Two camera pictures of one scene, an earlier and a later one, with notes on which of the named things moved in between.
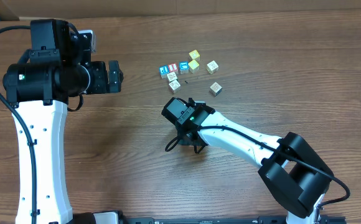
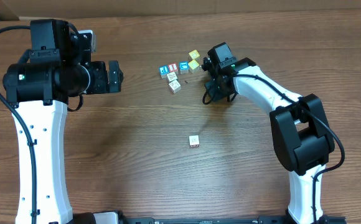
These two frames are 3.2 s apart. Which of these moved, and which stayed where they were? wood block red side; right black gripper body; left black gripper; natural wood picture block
Moved: right black gripper body
Stayed: wood block red side; left black gripper; natural wood picture block
